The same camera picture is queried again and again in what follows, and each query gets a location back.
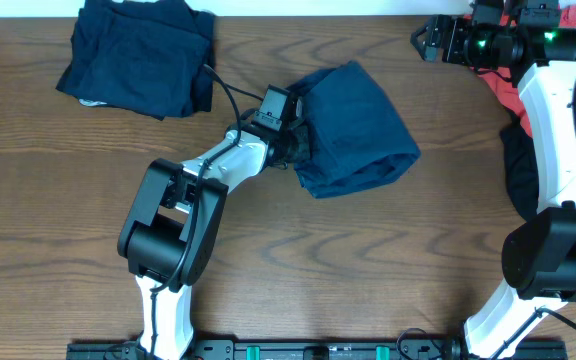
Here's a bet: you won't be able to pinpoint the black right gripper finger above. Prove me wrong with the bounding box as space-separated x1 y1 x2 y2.
410 27 441 62
410 15 451 43

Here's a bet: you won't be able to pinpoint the blue denim shorts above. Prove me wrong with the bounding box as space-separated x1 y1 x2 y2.
288 61 421 199

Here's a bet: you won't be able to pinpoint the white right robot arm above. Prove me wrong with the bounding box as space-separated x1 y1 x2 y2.
410 15 576 359

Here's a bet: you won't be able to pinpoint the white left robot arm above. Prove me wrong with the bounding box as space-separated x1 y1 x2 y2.
117 124 311 359

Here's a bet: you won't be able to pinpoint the red printed t-shirt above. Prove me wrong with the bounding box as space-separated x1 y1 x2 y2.
462 3 576 236

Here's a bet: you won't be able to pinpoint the black garment under red shirt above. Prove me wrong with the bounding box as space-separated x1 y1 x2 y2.
499 33 576 222

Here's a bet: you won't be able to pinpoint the folded navy garment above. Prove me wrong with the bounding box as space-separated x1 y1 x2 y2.
61 0 217 120

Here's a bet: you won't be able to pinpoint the folded black garment with print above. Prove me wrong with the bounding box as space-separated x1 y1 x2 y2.
56 75 110 107

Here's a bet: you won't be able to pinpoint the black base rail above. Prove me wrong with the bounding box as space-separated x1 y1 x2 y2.
65 331 569 360

